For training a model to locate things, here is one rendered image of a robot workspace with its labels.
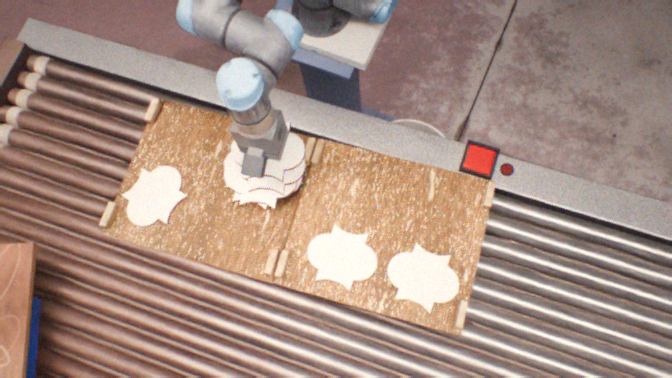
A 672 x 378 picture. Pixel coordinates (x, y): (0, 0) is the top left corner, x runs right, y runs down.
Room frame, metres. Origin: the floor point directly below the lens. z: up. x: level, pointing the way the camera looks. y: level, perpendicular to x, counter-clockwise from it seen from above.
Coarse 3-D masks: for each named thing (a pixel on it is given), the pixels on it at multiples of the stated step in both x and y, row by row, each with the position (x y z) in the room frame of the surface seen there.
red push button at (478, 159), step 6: (468, 150) 0.52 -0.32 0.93; (474, 150) 0.51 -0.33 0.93; (480, 150) 0.51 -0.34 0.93; (486, 150) 0.51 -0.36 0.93; (492, 150) 0.50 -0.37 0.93; (468, 156) 0.50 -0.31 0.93; (474, 156) 0.50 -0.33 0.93; (480, 156) 0.50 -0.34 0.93; (486, 156) 0.49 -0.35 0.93; (492, 156) 0.49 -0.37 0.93; (468, 162) 0.49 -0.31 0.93; (474, 162) 0.48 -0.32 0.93; (480, 162) 0.48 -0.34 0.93; (486, 162) 0.48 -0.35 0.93; (492, 162) 0.48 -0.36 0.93; (468, 168) 0.47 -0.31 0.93; (474, 168) 0.47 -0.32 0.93; (480, 168) 0.47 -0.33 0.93; (486, 168) 0.47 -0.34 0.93; (486, 174) 0.45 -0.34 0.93
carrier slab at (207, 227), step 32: (160, 128) 0.73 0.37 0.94; (192, 128) 0.71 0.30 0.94; (224, 128) 0.69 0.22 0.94; (160, 160) 0.65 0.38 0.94; (192, 160) 0.63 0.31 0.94; (224, 160) 0.61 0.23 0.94; (192, 192) 0.55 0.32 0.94; (224, 192) 0.54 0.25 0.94; (128, 224) 0.51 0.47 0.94; (160, 224) 0.49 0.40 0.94; (192, 224) 0.48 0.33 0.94; (224, 224) 0.46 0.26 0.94; (256, 224) 0.44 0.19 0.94; (288, 224) 0.43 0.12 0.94; (192, 256) 0.40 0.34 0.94; (224, 256) 0.39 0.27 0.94; (256, 256) 0.37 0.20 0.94
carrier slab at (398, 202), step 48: (336, 144) 0.59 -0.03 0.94; (336, 192) 0.48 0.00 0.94; (384, 192) 0.46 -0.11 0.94; (432, 192) 0.43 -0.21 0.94; (480, 192) 0.41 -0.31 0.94; (288, 240) 0.39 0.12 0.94; (384, 240) 0.35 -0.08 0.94; (432, 240) 0.33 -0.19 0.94; (480, 240) 0.31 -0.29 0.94; (336, 288) 0.27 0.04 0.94; (384, 288) 0.25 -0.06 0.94
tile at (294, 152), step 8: (288, 128) 0.58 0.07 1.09; (288, 136) 0.57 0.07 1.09; (296, 136) 0.56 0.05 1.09; (232, 144) 0.58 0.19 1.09; (288, 144) 0.55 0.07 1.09; (296, 144) 0.55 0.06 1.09; (232, 152) 0.56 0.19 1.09; (240, 152) 0.55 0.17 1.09; (288, 152) 0.53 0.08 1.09; (296, 152) 0.53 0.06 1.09; (304, 152) 0.53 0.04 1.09; (240, 160) 0.54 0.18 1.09; (272, 160) 0.52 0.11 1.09; (288, 160) 0.51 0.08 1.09; (296, 160) 0.51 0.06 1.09; (272, 168) 0.50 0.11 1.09; (280, 168) 0.50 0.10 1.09; (288, 168) 0.50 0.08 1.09; (248, 176) 0.50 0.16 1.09; (272, 176) 0.49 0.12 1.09; (280, 176) 0.48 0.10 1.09
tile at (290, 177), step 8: (240, 168) 0.56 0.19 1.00; (296, 168) 0.53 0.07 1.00; (304, 168) 0.53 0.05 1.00; (240, 176) 0.54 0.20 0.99; (264, 176) 0.53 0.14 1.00; (288, 176) 0.52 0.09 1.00; (296, 176) 0.51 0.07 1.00; (248, 184) 0.52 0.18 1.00; (256, 184) 0.51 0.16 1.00; (264, 184) 0.51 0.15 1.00; (272, 184) 0.50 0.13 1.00; (280, 184) 0.50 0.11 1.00; (288, 184) 0.50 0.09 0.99; (280, 192) 0.48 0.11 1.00
